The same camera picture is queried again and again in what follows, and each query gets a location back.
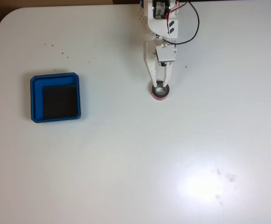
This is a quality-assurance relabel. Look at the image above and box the red tape roll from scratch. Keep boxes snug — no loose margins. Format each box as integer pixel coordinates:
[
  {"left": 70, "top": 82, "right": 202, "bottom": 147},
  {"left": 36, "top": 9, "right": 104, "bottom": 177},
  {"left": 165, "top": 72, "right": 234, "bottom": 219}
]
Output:
[{"left": 151, "top": 80, "right": 171, "bottom": 101}]

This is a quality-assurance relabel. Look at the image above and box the blue square plastic box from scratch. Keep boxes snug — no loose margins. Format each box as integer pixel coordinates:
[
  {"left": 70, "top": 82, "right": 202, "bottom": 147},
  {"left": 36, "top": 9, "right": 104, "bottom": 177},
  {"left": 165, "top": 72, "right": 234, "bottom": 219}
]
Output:
[{"left": 29, "top": 72, "right": 82, "bottom": 123}]

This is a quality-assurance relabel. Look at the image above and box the black foam pad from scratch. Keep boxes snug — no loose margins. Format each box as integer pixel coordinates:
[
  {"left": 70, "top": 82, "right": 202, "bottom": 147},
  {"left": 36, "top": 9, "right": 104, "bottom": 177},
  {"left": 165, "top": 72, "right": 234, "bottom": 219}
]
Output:
[{"left": 42, "top": 84, "right": 79, "bottom": 119}]

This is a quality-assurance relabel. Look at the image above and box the white square camera box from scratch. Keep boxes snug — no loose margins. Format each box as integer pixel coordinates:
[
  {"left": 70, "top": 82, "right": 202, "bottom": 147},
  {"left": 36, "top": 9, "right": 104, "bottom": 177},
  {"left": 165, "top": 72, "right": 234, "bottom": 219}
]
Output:
[{"left": 155, "top": 44, "right": 178, "bottom": 67}]

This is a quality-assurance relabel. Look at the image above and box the white perforated base plate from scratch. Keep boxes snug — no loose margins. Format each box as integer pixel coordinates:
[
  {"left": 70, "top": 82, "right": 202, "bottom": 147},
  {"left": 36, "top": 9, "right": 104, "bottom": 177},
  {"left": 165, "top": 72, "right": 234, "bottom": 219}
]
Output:
[{"left": 136, "top": 8, "right": 156, "bottom": 35}]

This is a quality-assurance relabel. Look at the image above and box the red and white servo cable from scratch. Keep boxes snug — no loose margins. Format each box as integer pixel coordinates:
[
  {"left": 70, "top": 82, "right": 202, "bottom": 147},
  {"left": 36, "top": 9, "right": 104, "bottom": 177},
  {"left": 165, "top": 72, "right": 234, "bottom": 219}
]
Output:
[{"left": 165, "top": 0, "right": 193, "bottom": 42}]

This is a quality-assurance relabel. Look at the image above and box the black cable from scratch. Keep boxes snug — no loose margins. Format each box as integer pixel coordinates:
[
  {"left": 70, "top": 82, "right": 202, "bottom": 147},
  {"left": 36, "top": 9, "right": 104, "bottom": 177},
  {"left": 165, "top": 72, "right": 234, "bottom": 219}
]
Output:
[{"left": 170, "top": 0, "right": 200, "bottom": 45}]

